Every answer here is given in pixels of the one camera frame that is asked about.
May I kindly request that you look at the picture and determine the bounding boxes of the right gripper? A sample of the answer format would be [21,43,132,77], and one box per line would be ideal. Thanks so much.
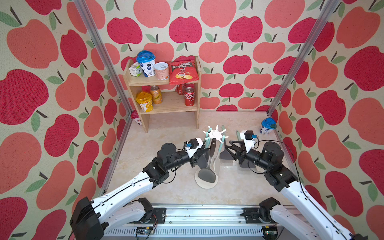
[225,139,270,173]

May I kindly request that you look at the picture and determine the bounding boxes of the white utensil rack stand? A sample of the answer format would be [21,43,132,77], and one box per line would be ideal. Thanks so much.
[195,125,223,190]

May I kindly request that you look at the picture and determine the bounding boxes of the grey spatula mint handle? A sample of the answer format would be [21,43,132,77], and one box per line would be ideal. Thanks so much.
[239,130,258,168]

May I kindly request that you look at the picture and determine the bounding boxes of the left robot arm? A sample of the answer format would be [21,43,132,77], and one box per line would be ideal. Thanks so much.
[70,138,209,240]

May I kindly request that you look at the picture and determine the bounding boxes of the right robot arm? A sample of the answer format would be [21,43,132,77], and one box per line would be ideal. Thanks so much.
[225,140,367,240]

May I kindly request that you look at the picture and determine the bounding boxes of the blue lid yogurt cup floor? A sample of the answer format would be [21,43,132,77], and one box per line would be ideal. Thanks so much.
[260,118,277,135]

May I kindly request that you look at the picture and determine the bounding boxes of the red cola can front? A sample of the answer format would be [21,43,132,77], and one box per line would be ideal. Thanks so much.
[184,87,195,107]

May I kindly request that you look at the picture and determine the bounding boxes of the red cola can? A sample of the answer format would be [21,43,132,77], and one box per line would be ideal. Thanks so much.
[184,87,195,107]
[177,84,186,96]

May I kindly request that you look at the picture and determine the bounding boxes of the red cola can back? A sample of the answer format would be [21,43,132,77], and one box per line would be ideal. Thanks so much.
[177,84,186,96]

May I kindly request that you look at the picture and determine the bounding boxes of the wooden two-tier shelf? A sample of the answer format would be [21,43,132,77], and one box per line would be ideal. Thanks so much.
[123,59,201,133]

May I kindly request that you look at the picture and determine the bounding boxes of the red white cup behind shelf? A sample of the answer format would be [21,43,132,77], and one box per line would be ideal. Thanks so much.
[130,110,143,126]

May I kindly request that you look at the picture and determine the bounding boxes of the yellow mango cup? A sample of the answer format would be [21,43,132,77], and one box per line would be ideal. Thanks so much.
[136,92,153,113]

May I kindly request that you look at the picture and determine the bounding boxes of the right circuit board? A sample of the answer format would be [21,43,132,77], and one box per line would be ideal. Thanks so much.
[262,226,278,240]

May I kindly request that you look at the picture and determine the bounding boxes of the circuit board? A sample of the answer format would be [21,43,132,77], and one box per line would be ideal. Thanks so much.
[262,226,278,240]
[135,227,154,236]

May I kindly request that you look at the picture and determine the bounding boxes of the red chips bag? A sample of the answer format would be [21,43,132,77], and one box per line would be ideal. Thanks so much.
[169,61,199,85]

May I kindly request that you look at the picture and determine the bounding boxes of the left circuit board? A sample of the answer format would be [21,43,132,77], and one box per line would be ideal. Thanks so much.
[135,227,154,236]

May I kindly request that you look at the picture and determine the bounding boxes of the pink cup foil lid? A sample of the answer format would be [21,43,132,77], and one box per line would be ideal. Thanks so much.
[154,62,170,81]

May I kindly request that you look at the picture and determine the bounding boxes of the small green white carton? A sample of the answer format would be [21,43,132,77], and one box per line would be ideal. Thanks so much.
[129,62,143,77]

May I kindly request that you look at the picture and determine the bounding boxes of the blue lid yogurt tub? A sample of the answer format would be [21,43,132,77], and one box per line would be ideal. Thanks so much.
[137,51,156,77]

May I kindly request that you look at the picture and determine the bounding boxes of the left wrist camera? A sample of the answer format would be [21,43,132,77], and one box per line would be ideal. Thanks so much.
[184,138,203,159]

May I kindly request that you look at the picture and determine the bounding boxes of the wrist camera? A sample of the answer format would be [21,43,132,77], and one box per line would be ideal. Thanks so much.
[240,130,258,153]
[184,138,203,159]

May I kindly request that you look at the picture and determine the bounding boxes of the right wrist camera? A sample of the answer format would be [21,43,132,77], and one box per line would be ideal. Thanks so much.
[240,130,258,153]

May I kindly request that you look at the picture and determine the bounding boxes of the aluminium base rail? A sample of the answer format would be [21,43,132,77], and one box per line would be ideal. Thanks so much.
[77,202,334,240]

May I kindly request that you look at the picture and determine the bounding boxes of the left aluminium frame post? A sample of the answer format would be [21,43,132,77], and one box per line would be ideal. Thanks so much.
[73,0,135,115]

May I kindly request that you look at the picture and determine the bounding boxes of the aluminium frame post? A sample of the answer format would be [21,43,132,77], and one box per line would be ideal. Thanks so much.
[73,0,135,115]
[267,0,341,117]

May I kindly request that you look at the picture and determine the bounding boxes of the right aluminium frame post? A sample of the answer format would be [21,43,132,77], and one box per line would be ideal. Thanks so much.
[267,0,341,117]

